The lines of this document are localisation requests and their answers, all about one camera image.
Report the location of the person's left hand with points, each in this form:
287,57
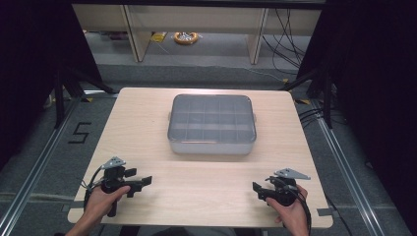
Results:
102,203

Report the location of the person's right hand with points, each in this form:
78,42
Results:
290,214

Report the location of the grey tape piece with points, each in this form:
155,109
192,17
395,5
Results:
325,212
72,206

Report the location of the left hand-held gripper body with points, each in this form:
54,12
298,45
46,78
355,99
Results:
113,183

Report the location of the aluminium floor rail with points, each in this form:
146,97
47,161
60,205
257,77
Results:
39,157
347,164

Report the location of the black metal stand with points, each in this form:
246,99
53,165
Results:
327,98
59,98

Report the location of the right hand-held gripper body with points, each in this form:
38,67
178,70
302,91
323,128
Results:
284,190

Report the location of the yellow packet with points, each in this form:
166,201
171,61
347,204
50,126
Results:
158,37

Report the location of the beige wooden shelf unit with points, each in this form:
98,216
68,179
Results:
196,19

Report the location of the grey compartment box clear lid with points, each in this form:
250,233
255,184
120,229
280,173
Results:
211,119

